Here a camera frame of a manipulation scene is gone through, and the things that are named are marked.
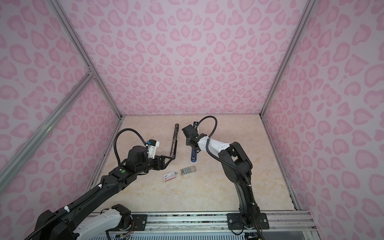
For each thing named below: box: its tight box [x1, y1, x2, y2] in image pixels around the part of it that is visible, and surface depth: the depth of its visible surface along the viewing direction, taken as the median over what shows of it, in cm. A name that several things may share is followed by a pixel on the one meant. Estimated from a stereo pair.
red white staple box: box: [163, 171, 176, 182], surface depth 90 cm
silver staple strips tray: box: [180, 165, 197, 175], surface depth 92 cm
